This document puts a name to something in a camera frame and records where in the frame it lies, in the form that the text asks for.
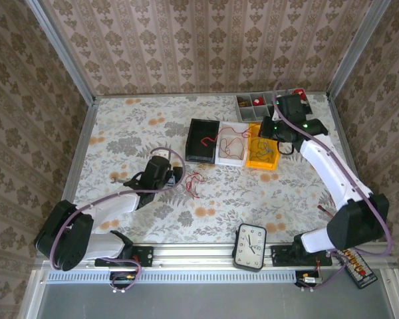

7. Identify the grey compartment organizer tray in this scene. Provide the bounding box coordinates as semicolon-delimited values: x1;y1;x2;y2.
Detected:
235;88;315;123

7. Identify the long red thin cable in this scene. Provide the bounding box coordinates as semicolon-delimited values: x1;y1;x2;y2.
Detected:
200;127;254;148

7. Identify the grey metal panel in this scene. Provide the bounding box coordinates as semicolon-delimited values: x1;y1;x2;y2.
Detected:
18;268;399;319

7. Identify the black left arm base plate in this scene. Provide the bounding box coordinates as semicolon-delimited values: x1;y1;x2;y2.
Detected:
94;245;155;268

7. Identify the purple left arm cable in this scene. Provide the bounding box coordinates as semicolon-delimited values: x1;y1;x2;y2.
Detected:
49;148;187;294

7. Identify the black remote control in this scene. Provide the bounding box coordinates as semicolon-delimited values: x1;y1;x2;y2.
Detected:
338;249;379;290

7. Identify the black plastic bin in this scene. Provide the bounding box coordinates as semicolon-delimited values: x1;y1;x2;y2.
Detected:
184;118;221;165

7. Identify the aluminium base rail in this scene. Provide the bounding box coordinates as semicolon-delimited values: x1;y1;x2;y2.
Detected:
35;243;395;270

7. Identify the white plastic bin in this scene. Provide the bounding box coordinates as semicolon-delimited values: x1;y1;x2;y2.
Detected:
214;120;251;167

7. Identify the floral tablecloth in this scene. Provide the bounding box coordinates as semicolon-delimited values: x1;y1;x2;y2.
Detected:
62;94;360;244

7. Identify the grey slotted cable duct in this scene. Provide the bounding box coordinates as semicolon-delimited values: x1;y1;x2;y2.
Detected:
45;269;303;284

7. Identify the aluminium frame post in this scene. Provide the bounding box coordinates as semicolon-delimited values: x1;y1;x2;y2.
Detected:
24;0;98;104
325;0;394;98

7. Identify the bright red thin cable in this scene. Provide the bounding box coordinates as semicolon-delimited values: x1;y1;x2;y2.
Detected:
185;170;206;200

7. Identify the dark red thin cable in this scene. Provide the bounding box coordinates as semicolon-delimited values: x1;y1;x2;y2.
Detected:
217;135;247;161

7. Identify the blue thin cable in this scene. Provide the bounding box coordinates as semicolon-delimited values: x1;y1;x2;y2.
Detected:
250;138;276;161

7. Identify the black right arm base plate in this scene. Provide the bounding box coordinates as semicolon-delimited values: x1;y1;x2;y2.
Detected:
271;244;334;268

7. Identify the black white analog clock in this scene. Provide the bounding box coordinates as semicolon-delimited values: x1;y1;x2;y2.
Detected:
232;223;268;273

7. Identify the yellow plastic bin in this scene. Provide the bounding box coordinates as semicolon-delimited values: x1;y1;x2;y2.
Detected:
245;123;281;171

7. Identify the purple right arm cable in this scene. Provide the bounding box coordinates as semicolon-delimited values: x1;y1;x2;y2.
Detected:
271;80;395;292

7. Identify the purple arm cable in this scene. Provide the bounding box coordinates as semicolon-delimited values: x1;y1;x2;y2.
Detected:
49;148;187;294
271;80;395;292

